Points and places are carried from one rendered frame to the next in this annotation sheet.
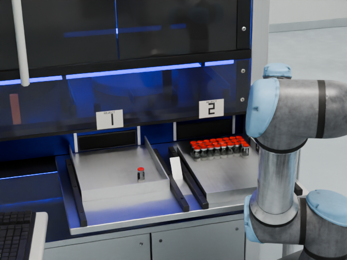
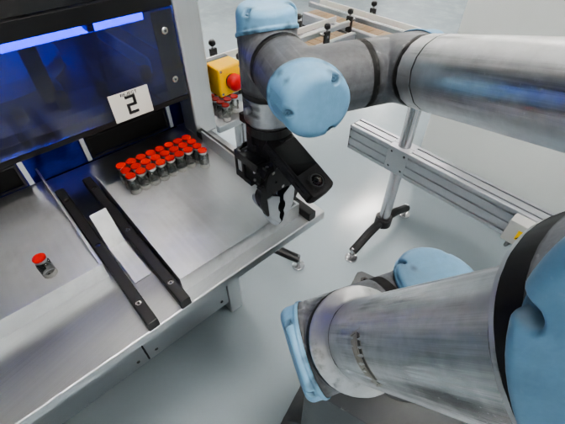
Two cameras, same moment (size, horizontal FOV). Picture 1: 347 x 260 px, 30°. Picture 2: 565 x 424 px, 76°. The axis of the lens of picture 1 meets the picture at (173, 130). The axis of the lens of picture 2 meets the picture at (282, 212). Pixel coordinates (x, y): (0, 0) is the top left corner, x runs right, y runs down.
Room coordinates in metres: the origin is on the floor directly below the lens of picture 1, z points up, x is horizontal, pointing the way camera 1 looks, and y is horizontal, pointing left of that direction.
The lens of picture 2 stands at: (1.24, -0.08, 1.40)
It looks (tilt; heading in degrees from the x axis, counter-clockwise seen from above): 45 degrees down; 332
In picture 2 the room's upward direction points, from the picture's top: straight up
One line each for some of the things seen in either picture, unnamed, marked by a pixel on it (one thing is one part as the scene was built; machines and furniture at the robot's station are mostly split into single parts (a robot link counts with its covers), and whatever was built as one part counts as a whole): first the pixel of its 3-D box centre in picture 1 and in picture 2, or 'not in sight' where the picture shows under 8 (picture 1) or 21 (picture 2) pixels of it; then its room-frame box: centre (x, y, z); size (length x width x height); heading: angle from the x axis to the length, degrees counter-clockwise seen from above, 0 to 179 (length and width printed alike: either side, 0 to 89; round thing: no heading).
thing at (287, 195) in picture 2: not in sight; (277, 197); (1.68, -0.30, 0.95); 0.06 x 0.03 x 0.09; 14
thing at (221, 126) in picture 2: not in sight; (224, 112); (2.14, -0.37, 0.87); 0.14 x 0.13 x 0.02; 14
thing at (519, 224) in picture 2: not in sight; (525, 235); (1.56, -1.16, 0.50); 0.12 x 0.05 x 0.09; 14
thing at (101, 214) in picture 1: (174, 176); (109, 235); (1.81, 0.00, 0.87); 0.70 x 0.48 x 0.02; 104
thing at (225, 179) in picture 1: (231, 167); (194, 196); (1.81, -0.18, 0.90); 0.34 x 0.26 x 0.04; 13
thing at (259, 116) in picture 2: not in sight; (267, 107); (1.67, -0.28, 1.14); 0.08 x 0.08 x 0.05
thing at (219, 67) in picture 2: not in sight; (223, 75); (2.09, -0.36, 0.99); 0.08 x 0.07 x 0.07; 14
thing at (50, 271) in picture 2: (141, 175); (45, 266); (1.75, 0.10, 0.90); 0.02 x 0.02 x 0.04
